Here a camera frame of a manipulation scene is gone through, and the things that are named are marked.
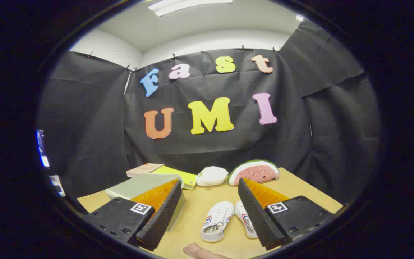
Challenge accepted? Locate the beige book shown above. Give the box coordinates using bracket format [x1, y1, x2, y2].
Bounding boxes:
[126, 163, 165, 178]

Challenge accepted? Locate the ceiling light panel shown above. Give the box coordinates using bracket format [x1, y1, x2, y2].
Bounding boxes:
[147, 0, 234, 17]

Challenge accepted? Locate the computer monitor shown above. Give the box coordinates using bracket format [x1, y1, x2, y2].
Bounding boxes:
[36, 129, 50, 168]

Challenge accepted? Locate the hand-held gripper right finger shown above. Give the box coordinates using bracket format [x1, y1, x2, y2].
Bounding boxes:
[238, 177, 336, 251]

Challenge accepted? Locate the white striped canvas shoe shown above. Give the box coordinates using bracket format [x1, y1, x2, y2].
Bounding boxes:
[235, 200, 259, 239]
[201, 201, 235, 243]

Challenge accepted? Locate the white keyboard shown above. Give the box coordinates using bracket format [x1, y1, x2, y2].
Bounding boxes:
[49, 175, 66, 197]

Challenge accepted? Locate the white plush toy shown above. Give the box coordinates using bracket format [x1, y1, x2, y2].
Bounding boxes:
[195, 166, 229, 187]

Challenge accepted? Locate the cream fabric storage box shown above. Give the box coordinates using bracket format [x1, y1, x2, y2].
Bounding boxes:
[105, 174, 186, 232]

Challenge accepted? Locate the watermelon slice plush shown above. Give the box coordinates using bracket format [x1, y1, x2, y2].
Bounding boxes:
[227, 159, 280, 186]

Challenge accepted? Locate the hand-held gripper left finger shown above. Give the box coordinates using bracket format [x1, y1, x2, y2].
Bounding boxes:
[81, 179, 183, 251]

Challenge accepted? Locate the yellow book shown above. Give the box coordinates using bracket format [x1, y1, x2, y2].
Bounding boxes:
[152, 165, 198, 191]

